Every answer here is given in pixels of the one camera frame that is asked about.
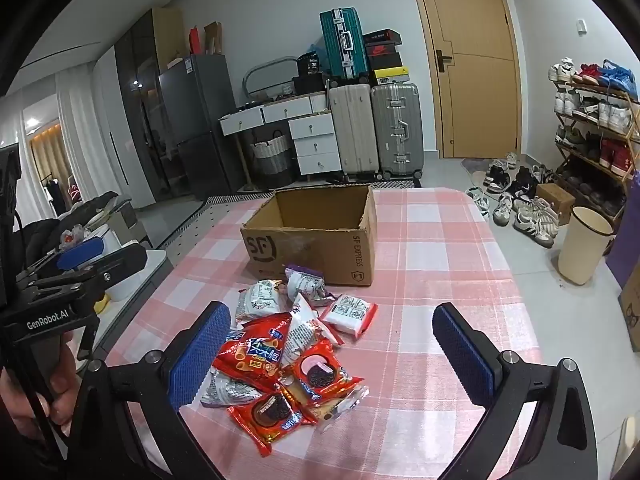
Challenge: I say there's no red and white snack packet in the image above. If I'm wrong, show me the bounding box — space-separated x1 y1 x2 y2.
320 294 379 338

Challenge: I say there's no red chocolate cookie packet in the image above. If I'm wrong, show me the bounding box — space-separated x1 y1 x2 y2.
227 387 318 457

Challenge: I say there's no person's left hand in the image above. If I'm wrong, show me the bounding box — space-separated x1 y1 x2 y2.
0 330 88 441

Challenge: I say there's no teal suitcase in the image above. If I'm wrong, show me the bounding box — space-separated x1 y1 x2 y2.
320 7 371 83

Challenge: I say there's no oval mirror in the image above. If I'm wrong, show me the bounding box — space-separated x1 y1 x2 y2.
242 55 301 98

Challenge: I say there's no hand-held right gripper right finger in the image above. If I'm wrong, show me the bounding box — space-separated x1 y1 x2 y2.
431 302 598 480

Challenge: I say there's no white pot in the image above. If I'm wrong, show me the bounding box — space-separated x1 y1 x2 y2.
87 224 126 261

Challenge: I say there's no white drawer desk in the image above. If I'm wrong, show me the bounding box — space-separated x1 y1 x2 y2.
218 91 343 186

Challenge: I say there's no small cardboard box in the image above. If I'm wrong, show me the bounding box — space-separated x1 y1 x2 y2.
535 183 577 226

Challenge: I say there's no wooden shoe rack with shoes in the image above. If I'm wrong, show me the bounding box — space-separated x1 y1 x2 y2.
547 57 640 211

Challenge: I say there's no silver purple-edged snack packet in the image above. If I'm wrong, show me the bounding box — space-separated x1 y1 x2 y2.
285 263 337 311

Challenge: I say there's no door mat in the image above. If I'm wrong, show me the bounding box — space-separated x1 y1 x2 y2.
460 157 506 188

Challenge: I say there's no person's left forearm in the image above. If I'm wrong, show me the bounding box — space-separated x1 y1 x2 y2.
0 420 68 480

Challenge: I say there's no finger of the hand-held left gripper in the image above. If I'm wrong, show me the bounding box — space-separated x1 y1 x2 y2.
27 244 148 306
17 236 105 286

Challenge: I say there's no white side table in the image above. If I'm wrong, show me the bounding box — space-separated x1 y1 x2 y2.
95 247 173 356

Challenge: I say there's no black jacket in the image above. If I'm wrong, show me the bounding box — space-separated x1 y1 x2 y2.
20 192 121 281

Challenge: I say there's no wooden cabinet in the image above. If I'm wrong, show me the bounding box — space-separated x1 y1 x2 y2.
151 6 187 72

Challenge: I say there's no printed cardboard box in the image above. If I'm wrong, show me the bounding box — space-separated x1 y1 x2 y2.
617 275 640 353

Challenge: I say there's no pile of sneakers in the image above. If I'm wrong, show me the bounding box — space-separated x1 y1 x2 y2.
465 152 561 250

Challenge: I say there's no flat brown cardboard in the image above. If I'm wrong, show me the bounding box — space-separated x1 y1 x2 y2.
202 21 224 56

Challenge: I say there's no pink checked tablecloth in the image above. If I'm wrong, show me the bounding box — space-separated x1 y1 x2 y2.
100 187 546 480

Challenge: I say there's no red and white plastic bag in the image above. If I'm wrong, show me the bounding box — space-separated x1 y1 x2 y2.
60 225 93 251

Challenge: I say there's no white curtain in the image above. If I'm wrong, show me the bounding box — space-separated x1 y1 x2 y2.
0 65 126 221

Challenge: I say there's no dotted floor rug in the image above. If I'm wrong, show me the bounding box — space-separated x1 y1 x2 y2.
160 192 281 251

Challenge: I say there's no red egg roll snack packet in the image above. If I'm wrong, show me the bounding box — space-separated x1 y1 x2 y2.
212 312 293 393

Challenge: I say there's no beige suitcase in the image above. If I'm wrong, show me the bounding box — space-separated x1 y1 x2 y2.
327 82 381 183

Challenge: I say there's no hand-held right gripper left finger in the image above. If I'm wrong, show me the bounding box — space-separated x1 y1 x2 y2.
67 301 236 480

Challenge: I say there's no purple bag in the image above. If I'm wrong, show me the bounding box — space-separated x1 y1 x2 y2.
605 170 640 291

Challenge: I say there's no woven laundry basket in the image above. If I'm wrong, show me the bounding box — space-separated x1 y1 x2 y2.
249 130 296 190

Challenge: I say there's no grey refrigerator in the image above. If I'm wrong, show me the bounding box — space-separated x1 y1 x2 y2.
158 53 246 201

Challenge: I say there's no yellow and black shoe box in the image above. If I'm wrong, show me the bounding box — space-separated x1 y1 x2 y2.
372 67 412 86

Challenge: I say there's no cream trash bin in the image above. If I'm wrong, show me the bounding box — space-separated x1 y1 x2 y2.
557 206 615 286

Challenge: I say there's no brown cardboard box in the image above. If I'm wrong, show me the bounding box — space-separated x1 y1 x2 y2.
240 184 378 287

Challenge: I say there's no dark glass wardrobe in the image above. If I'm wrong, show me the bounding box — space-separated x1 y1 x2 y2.
114 10 173 211

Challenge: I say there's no red pink-cream cookie packet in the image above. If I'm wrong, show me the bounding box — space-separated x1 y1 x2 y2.
280 337 366 406

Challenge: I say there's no wooden door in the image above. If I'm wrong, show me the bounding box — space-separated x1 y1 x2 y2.
404 0 523 160

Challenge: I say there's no silver suitcase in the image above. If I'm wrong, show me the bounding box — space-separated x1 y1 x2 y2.
371 81 425 181

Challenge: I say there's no clothes rack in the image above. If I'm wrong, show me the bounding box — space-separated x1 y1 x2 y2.
42 172 76 216

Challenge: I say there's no clear bread packet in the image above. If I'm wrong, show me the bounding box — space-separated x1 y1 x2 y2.
282 382 371 433

